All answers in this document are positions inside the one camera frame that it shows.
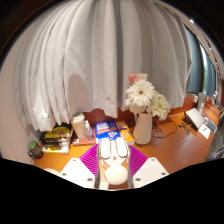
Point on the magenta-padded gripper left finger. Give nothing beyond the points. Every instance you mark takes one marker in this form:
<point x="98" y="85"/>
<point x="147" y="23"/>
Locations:
<point x="78" y="173"/>

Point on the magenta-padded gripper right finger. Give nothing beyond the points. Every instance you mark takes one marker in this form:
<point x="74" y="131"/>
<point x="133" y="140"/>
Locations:
<point x="150" y="173"/>

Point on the white rabbit-shaped computer mouse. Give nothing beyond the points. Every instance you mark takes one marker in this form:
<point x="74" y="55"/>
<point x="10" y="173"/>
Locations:
<point x="116" y="175"/>

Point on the red-brown flat book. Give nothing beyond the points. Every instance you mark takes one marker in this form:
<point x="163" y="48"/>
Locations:
<point x="83" y="142"/>

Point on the yellow and white book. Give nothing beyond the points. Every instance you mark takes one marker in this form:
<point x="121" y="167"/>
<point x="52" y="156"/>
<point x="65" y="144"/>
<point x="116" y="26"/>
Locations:
<point x="55" y="150"/>

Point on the small clear spray bottle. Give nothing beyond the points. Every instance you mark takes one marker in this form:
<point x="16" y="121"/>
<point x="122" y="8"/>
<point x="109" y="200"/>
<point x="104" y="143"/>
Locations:
<point x="88" y="132"/>

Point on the white ceramic vase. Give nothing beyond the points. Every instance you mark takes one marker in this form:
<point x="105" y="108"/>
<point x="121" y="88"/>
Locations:
<point x="142" y="131"/>

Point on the yellow and black book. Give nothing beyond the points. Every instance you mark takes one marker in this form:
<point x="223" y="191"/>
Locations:
<point x="58" y="131"/>

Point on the cream tumbler bottle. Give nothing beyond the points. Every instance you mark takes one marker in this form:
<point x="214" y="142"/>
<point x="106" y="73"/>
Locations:
<point x="78" y="126"/>

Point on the orange book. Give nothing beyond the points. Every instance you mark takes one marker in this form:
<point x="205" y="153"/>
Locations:
<point x="126" y="131"/>

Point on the dark mug with green inside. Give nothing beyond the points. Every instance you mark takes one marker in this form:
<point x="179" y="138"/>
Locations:
<point x="35" y="150"/>

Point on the blue book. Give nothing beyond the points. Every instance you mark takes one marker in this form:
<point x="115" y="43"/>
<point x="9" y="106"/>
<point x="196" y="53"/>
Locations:
<point x="106" y="130"/>

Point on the black pen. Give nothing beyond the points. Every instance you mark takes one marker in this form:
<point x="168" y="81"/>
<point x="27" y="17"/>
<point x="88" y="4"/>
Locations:
<point x="185" y="128"/>

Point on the white paper sheet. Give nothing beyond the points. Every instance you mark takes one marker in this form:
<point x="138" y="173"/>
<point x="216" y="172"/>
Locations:
<point x="204" y="131"/>

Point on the dark smartphone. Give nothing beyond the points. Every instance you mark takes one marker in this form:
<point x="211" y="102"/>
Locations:
<point x="211" y="126"/>

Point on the window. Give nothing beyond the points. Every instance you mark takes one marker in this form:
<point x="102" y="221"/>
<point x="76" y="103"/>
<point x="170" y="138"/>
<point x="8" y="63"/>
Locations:
<point x="196" y="70"/>

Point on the white curtain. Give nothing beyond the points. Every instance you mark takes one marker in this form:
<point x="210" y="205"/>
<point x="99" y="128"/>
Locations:
<point x="100" y="60"/>

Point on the grey picture frame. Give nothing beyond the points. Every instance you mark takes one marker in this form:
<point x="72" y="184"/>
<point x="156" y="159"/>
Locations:
<point x="201" y="103"/>

